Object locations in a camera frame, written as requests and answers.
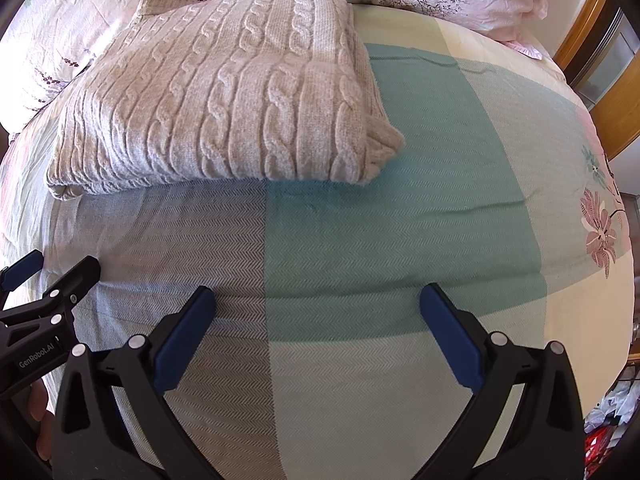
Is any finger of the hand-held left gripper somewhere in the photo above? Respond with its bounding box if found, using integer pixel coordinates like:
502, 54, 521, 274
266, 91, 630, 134
0, 249, 47, 307
0, 255, 103, 335

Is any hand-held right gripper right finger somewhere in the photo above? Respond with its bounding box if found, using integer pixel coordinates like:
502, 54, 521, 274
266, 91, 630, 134
419, 282, 586, 480

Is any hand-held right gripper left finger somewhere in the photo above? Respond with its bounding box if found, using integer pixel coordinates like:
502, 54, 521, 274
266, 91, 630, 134
52, 285, 222, 480

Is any beige cable-knit sweater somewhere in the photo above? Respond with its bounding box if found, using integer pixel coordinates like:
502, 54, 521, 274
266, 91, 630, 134
46, 0, 406, 200

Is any person's left hand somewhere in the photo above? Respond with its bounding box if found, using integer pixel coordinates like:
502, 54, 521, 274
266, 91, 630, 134
26, 379, 55, 462

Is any teal grey cream checked blanket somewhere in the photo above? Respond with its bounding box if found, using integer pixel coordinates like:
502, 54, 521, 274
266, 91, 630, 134
0, 2, 626, 480

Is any white crumpled plastic bag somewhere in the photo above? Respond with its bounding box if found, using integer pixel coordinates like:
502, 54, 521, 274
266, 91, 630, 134
584, 374, 640, 432

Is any red packet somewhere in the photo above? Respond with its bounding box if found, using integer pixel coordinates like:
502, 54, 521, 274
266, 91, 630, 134
584, 429, 627, 480

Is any floral bed sheet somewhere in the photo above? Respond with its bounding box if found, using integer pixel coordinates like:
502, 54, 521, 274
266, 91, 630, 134
0, 50, 638, 411

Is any pale pink floral duvet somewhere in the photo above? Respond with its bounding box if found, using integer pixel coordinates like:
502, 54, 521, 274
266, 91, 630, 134
0, 0, 221, 132

